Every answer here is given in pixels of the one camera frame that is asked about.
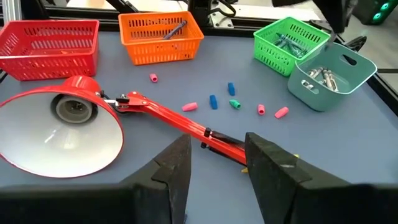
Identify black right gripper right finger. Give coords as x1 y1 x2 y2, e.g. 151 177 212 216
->
244 132 398 224

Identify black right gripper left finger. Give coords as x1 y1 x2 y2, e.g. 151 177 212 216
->
0 134 193 224

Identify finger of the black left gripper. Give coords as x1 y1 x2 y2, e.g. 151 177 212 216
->
312 0 335 34
334 0 355 34

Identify white crayon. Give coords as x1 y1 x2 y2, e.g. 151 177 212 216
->
328 71 340 93

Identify blue crayon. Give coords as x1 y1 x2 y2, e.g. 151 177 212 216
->
163 20 188 40

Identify black computer green fans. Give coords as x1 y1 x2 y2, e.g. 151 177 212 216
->
353 0 398 26

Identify red desk lamp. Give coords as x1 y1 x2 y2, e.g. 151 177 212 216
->
0 75 249 179

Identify green plastic basket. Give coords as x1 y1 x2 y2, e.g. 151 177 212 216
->
253 16 331 77

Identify teal plastic basket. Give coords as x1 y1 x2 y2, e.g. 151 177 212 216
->
287 42 378 112

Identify red plastic basket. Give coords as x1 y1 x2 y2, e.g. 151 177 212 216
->
0 19 100 82

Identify wooden side board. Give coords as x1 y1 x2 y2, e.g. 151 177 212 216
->
65 0 321 22

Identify orange plastic basket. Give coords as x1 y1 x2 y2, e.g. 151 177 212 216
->
118 11 205 66

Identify black rig strut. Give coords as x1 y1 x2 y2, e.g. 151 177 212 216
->
105 0 133 14

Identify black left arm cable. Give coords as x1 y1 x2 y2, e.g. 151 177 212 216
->
211 0 237 18

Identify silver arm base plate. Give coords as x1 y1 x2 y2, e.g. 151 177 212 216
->
211 11 235 29

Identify silver aluminium rail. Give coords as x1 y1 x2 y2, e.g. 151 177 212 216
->
1 0 23 24

